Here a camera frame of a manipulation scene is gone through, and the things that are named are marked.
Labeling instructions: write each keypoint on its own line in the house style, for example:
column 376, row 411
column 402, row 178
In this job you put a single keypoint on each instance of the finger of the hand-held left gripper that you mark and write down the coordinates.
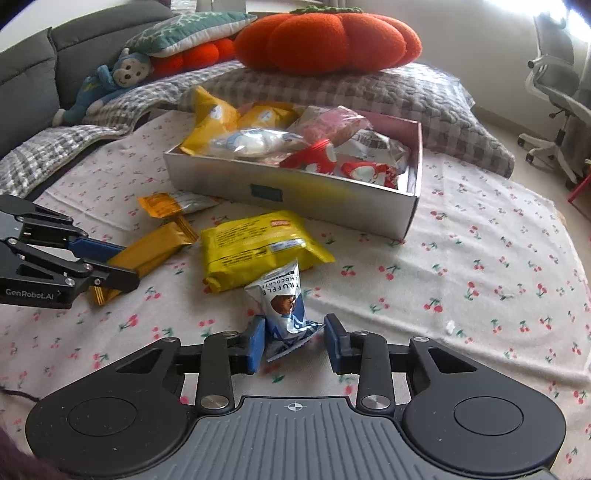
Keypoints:
column 115, row 279
column 97, row 249

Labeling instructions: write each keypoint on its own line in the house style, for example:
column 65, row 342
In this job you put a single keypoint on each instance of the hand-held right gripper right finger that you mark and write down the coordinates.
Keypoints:
column 334, row 344

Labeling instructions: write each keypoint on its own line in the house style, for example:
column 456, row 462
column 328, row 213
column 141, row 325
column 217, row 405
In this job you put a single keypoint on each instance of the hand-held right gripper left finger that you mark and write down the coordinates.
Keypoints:
column 256, row 346

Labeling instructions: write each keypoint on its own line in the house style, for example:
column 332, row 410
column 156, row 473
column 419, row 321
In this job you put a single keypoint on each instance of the small blue white packet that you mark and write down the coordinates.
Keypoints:
column 284, row 304

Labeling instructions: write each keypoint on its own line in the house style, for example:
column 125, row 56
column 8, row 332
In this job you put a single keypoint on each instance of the gold bar snack packet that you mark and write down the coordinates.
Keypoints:
column 157, row 244

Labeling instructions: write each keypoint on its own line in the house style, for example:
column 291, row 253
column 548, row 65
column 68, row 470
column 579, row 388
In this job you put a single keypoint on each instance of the pink cardboard box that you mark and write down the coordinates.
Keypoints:
column 300, row 194

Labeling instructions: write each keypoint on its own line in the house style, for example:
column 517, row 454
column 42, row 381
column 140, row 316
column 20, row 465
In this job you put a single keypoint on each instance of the red white snack packet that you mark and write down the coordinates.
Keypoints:
column 364, row 173

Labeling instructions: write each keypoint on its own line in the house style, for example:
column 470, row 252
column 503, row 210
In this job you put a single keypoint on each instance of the white blue snack packet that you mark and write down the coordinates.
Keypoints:
column 249, row 143

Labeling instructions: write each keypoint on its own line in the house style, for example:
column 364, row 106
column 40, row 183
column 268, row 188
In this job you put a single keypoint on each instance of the pink cake clear packet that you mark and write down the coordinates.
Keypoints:
column 328, row 122

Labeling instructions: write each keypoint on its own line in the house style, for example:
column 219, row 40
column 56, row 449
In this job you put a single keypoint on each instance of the small gold snack packet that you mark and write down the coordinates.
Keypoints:
column 159, row 205

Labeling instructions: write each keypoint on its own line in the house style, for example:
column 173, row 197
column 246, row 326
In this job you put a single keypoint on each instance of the flat yellow snack packet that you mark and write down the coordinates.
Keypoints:
column 258, row 249

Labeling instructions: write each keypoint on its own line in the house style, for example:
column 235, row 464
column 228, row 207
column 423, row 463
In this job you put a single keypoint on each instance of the silver snack packet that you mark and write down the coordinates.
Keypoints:
column 196, row 203

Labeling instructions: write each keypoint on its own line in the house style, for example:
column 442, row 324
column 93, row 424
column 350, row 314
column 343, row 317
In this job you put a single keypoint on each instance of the grey checked blanket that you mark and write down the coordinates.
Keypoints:
column 69, row 143

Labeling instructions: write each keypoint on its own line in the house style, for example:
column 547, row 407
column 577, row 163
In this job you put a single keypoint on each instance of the dark maroon clothing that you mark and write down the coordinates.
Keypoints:
column 18, row 461

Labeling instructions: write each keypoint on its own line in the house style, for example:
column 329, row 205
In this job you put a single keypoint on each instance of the blue monkey plush toy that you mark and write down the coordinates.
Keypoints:
column 129, row 71

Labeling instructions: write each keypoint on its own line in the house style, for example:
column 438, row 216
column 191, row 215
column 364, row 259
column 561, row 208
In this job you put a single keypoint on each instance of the grey sofa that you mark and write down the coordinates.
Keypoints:
column 27, row 64

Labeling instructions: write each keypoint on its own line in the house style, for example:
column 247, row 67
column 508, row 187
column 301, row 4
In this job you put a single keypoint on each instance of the small orange pumpkin cushion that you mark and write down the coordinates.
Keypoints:
column 198, row 57

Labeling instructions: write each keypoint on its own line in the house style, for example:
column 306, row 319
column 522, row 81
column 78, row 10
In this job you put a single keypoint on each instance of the green leaf print pillow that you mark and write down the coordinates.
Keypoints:
column 184, row 32

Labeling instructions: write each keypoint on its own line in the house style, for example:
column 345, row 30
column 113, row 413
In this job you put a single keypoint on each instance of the grey checked pillow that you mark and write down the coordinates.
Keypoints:
column 415, row 97

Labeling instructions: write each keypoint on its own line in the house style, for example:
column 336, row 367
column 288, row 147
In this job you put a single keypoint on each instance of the large orange pumpkin cushion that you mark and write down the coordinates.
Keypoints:
column 323, row 41

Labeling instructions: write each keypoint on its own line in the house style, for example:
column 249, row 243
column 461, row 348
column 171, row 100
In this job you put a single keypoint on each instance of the grey office chair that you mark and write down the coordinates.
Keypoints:
column 558, row 69

